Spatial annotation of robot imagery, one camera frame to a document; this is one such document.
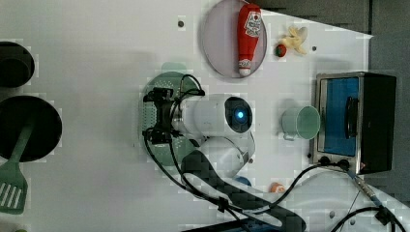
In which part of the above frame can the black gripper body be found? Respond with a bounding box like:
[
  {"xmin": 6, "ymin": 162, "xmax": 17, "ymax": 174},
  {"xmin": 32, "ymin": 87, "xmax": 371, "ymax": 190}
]
[{"xmin": 142, "ymin": 87, "xmax": 180, "ymax": 145}]

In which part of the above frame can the mint green strainer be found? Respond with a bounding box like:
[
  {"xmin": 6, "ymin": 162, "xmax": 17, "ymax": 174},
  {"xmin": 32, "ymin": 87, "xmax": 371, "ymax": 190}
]
[{"xmin": 138, "ymin": 63, "xmax": 201, "ymax": 166}]

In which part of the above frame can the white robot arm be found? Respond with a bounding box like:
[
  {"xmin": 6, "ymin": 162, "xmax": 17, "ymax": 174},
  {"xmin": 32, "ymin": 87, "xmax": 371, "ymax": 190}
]
[{"xmin": 142, "ymin": 87, "xmax": 307, "ymax": 232}]

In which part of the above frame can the blue bowl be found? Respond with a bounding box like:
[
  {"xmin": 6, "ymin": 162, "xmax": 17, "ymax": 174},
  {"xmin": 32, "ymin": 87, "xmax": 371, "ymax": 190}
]
[{"xmin": 234, "ymin": 176, "xmax": 251, "ymax": 187}]

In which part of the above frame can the grey round plate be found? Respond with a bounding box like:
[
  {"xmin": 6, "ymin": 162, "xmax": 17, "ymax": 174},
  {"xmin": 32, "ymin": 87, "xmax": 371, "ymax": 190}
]
[{"xmin": 201, "ymin": 0, "xmax": 267, "ymax": 78}]

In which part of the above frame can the mint green mug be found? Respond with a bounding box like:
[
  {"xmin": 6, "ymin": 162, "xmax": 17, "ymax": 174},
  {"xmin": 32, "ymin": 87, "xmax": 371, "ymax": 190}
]
[{"xmin": 281, "ymin": 105, "xmax": 321, "ymax": 141}]

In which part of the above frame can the red toy strawberry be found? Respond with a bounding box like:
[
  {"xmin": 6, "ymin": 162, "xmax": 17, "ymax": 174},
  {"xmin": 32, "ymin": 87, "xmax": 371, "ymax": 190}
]
[{"xmin": 275, "ymin": 44, "xmax": 287, "ymax": 57}]

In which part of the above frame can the red ketchup bottle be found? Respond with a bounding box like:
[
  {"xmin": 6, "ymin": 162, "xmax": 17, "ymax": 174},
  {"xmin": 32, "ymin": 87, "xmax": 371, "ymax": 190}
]
[{"xmin": 237, "ymin": 4, "xmax": 262, "ymax": 76}]

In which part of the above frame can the small black cylinder holder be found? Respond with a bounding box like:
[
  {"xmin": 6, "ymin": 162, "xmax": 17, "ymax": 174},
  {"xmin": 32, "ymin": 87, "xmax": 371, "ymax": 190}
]
[{"xmin": 0, "ymin": 42, "xmax": 36, "ymax": 88}]

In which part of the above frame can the peeled toy banana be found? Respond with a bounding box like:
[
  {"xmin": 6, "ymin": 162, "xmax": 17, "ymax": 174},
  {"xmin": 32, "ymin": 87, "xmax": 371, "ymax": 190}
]
[{"xmin": 279, "ymin": 26, "xmax": 308, "ymax": 55}]

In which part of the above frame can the black toaster oven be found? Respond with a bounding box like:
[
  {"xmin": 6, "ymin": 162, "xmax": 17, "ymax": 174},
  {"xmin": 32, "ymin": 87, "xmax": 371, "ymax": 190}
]
[{"xmin": 312, "ymin": 72, "xmax": 396, "ymax": 175}]

